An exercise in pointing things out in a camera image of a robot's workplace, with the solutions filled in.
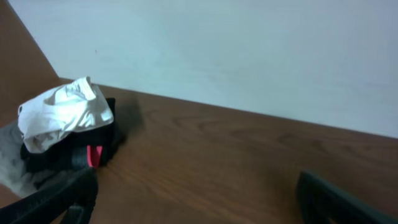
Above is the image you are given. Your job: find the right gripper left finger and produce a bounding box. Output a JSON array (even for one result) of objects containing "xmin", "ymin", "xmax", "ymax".
[{"xmin": 1, "ymin": 167, "xmax": 98, "ymax": 224}]

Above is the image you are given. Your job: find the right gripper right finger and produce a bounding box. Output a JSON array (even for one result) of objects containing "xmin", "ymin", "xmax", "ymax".
[{"xmin": 295, "ymin": 171, "xmax": 397, "ymax": 224}]

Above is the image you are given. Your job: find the white t-shirt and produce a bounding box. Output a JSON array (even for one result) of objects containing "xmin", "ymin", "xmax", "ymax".
[{"xmin": 17, "ymin": 77, "xmax": 114, "ymax": 154}]

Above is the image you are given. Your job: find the black folded shirt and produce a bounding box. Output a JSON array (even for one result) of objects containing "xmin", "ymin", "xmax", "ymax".
[{"xmin": 21, "ymin": 98, "xmax": 123, "ymax": 173}]

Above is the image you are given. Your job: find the grey folded shirt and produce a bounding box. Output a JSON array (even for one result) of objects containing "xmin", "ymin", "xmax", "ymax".
[{"xmin": 1, "ymin": 120, "xmax": 73, "ymax": 198}]

